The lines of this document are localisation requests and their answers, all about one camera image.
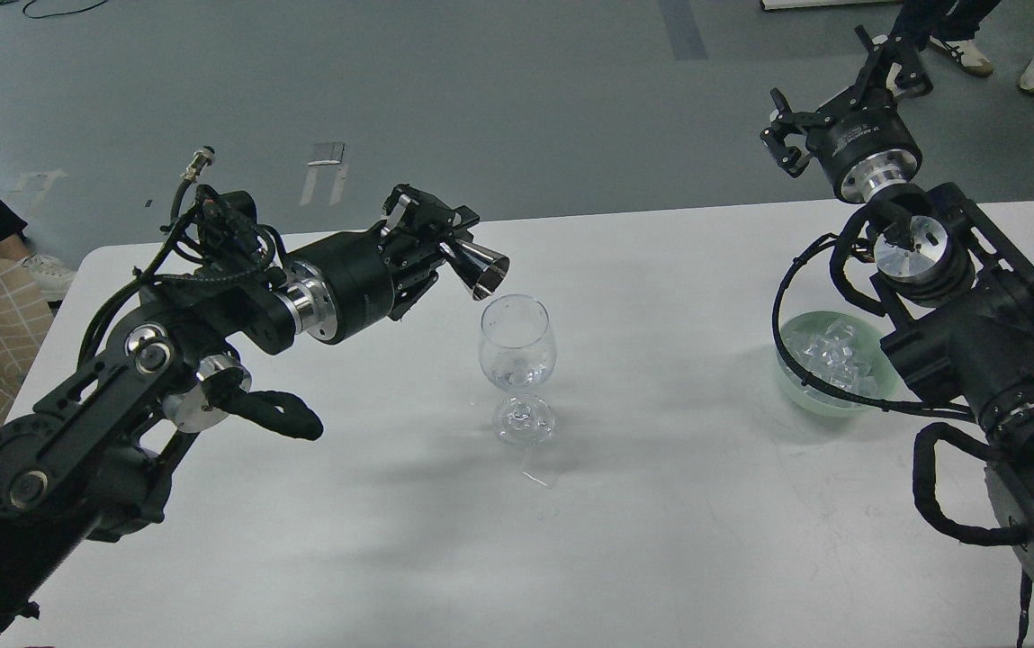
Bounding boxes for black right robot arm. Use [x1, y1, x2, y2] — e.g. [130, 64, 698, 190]
[760, 26, 1034, 640]

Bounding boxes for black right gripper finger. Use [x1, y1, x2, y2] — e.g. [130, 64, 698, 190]
[760, 87, 825, 179]
[831, 25, 933, 116]

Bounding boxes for clear wine glass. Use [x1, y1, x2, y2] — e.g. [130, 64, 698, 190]
[477, 294, 557, 448]

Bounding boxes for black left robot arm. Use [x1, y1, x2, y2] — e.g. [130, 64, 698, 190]
[0, 147, 509, 636]

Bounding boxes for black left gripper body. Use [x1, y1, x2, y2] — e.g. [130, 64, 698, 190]
[283, 227, 417, 345]

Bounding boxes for black floor cable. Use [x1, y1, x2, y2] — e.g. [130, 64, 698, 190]
[0, 0, 108, 32]

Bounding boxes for clear ice cubes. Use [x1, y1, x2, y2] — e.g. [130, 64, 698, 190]
[781, 313, 884, 399]

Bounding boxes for white grey sneaker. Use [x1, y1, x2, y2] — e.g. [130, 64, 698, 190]
[22, 254, 77, 302]

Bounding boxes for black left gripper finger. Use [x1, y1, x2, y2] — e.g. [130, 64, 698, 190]
[388, 256, 444, 321]
[382, 184, 479, 253]

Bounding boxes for white sneaker with dark stripes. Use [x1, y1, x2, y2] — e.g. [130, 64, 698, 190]
[929, 37, 994, 78]

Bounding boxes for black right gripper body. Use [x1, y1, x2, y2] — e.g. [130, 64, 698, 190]
[812, 106, 922, 204]

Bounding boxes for light green bowl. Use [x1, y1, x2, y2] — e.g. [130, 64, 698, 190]
[773, 310, 902, 418]

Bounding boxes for steel double jigger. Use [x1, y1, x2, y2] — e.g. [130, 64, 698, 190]
[438, 238, 511, 301]

